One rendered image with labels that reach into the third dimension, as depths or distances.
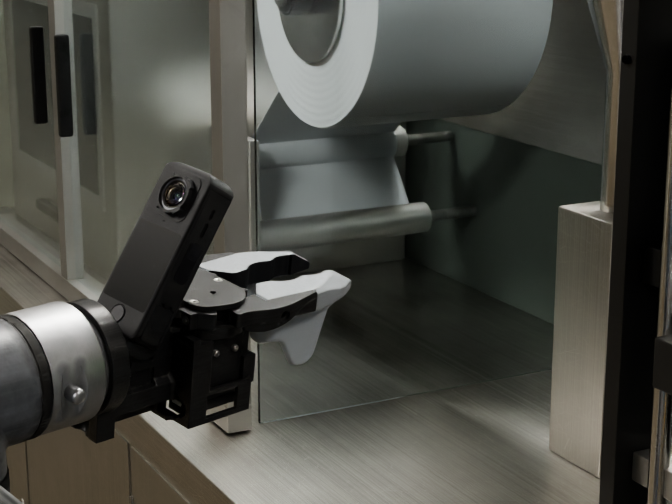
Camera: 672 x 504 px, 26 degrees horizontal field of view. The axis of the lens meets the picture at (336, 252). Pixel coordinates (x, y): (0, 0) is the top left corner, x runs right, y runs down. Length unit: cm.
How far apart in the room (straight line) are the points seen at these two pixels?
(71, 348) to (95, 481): 115
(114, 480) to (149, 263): 103
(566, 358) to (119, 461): 63
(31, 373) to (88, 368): 4
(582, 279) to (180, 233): 68
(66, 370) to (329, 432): 80
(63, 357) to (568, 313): 78
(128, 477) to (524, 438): 52
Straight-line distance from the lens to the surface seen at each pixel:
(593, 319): 149
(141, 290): 90
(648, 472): 116
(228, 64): 152
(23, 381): 84
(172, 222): 90
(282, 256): 102
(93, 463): 200
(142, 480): 181
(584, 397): 153
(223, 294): 93
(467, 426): 165
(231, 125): 153
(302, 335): 98
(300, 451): 158
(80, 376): 86
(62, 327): 86
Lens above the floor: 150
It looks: 15 degrees down
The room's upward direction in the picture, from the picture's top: straight up
